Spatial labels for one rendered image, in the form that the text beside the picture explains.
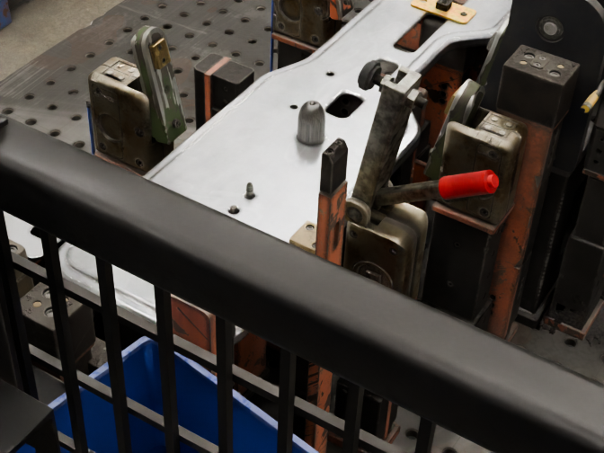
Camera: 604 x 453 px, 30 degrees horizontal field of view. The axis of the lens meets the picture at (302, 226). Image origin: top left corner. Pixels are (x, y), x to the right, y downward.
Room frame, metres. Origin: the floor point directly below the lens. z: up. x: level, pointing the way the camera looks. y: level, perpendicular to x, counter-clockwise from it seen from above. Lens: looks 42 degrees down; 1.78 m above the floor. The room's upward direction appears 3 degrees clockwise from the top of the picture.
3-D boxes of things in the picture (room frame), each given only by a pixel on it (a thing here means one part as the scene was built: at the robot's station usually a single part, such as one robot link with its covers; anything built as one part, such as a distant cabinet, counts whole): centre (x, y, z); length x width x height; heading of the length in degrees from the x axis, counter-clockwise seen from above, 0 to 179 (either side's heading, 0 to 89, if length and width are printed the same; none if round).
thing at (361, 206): (0.83, -0.05, 1.06); 0.03 x 0.01 x 0.03; 60
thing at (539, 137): (1.02, -0.25, 0.91); 0.07 x 0.05 x 0.42; 60
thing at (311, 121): (1.03, -0.01, 1.02); 0.03 x 0.03 x 0.07
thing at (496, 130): (0.98, -0.20, 0.88); 0.11 x 0.09 x 0.37; 60
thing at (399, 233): (0.84, -0.09, 0.88); 0.07 x 0.06 x 0.35; 60
